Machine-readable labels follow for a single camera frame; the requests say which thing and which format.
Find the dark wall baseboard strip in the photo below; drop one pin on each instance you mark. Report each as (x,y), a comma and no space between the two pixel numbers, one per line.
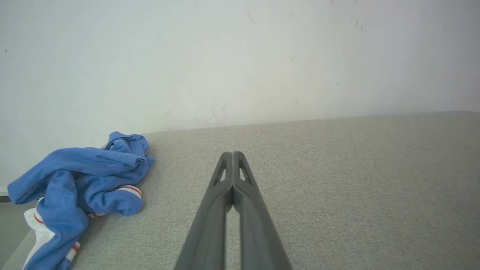
(4,199)

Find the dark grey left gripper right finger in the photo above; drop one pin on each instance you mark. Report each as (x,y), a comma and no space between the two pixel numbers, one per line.
(258,232)

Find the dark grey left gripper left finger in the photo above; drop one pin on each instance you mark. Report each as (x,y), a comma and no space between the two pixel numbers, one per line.
(210,225)

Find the blue white red-trimmed jersey shirt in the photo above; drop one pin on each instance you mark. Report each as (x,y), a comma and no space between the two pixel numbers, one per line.
(75,176)

